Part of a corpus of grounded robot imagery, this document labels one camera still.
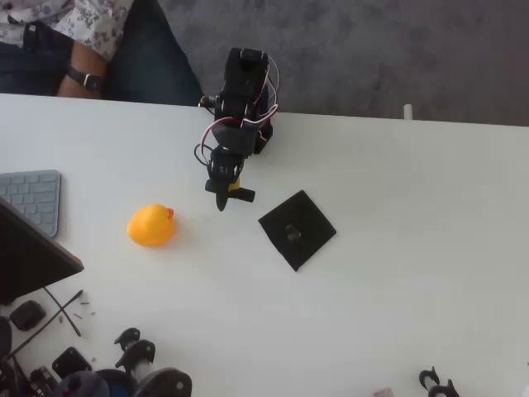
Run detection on thin black camera cable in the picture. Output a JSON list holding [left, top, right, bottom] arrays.
[[193, 142, 212, 169]]

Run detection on black square pad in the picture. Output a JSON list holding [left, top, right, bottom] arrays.
[[257, 189, 338, 274]]

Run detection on person's left hand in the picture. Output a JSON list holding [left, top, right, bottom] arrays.
[[56, 76, 102, 100]]

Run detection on small black box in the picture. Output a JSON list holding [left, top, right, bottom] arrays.
[[9, 300, 46, 332]]

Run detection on dark grey round knob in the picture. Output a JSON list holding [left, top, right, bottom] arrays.
[[53, 371, 111, 397]]

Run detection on small circuit board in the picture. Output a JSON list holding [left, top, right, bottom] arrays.
[[28, 366, 59, 394]]

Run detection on floral shirt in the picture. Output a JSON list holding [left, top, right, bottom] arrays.
[[0, 0, 134, 64]]

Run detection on black tangled cables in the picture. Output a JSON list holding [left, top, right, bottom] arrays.
[[0, 356, 32, 397]]

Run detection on white red servo cable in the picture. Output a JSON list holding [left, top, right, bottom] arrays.
[[241, 53, 281, 144], [193, 117, 232, 169]]

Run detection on person in floral shirt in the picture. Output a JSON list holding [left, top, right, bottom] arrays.
[[0, 0, 203, 107]]

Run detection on person's left forearm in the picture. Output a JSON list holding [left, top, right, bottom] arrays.
[[68, 41, 110, 79]]

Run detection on black stand clamp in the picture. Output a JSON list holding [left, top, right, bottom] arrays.
[[427, 379, 460, 397], [418, 365, 440, 390], [114, 328, 141, 352], [114, 339, 157, 371]]

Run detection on black square bracket plate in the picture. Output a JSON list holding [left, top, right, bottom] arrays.
[[51, 346, 93, 380]]

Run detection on black round stand base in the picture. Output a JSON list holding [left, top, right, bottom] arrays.
[[134, 367, 193, 397]]

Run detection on dark laptop screen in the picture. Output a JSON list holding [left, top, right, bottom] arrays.
[[0, 197, 85, 307]]

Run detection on grey keyboard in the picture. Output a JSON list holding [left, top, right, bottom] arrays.
[[0, 169, 62, 238]]

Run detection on yellow rubber duck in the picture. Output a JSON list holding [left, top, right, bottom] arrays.
[[126, 203, 176, 249]]

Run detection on black wristwatch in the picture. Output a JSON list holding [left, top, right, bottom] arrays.
[[64, 65, 105, 93]]

